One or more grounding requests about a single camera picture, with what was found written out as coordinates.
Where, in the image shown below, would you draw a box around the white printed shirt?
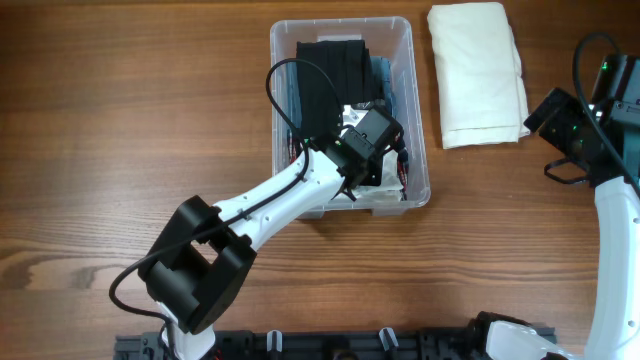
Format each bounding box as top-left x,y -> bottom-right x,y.
325,105 -> 404,201

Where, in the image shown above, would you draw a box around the red plaid shirt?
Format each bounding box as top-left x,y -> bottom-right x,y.
285,124 -> 410,201

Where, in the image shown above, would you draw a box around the blue denim jeans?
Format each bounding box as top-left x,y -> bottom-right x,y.
284,56 -> 397,130

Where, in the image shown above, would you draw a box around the cream white cloth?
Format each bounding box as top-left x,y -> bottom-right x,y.
427,2 -> 530,149

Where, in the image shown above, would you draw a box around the black garment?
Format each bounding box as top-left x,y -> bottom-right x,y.
295,40 -> 384,138

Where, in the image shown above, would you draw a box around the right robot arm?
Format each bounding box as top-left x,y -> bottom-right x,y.
525,54 -> 639,359

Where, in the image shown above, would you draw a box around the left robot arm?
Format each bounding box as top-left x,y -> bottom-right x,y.
138,106 -> 403,359

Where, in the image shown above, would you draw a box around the clear plastic storage bin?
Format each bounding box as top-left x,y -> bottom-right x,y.
270,16 -> 431,219

